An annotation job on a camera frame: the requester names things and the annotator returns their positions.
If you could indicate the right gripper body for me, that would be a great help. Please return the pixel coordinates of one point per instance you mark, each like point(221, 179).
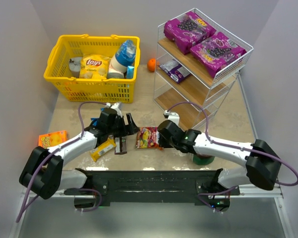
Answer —
point(161, 143)

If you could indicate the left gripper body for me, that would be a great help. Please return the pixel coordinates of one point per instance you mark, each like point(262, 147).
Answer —
point(122, 126)

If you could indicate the Fox's fruits candy bag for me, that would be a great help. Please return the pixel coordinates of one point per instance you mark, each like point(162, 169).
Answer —
point(147, 138)

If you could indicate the dark purple candy bag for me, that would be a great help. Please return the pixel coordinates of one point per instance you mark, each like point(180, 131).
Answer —
point(175, 70)

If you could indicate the purple grape candy bag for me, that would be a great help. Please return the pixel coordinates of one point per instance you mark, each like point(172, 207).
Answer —
point(188, 31)
point(217, 52)

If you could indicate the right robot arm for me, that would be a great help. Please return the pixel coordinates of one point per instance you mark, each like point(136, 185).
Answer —
point(254, 159)

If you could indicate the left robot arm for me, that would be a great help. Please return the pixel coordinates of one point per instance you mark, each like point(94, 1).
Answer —
point(43, 173)

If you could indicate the blue small snack packet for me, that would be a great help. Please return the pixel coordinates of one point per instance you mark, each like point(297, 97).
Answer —
point(103, 119)

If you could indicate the brown chocolate bar wrapper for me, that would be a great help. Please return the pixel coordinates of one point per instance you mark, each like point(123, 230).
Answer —
point(121, 147)

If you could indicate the green brown tin can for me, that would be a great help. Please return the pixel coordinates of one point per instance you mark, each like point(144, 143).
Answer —
point(202, 160)

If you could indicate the teal foil box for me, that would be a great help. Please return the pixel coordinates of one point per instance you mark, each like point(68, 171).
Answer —
point(130, 72)

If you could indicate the yellow Lays chips bag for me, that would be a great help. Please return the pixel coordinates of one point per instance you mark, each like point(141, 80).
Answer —
point(94, 66)

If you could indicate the orange snack box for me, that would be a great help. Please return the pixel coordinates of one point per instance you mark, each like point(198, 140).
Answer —
point(52, 138)

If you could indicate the orange fruit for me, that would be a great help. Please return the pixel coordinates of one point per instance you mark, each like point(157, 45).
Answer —
point(152, 64)

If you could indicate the blue white wrapped roll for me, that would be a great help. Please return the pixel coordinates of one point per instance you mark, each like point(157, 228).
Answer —
point(122, 59)

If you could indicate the grey crumpled paper cups pack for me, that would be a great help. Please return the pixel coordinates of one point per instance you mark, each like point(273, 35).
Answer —
point(75, 66)

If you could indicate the yellow plastic shopping basket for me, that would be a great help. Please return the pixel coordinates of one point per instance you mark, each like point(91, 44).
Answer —
point(80, 89)

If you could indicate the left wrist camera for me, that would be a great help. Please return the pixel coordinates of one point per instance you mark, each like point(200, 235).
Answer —
point(116, 106)

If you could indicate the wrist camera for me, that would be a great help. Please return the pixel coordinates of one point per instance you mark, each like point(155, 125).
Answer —
point(172, 116)
point(116, 106)

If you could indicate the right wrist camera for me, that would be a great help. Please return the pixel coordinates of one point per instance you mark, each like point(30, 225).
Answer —
point(172, 116)

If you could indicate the white wire wooden shelf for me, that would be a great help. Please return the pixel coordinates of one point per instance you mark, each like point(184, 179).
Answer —
point(199, 88)

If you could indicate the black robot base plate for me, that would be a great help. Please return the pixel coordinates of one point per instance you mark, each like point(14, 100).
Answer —
point(150, 186)

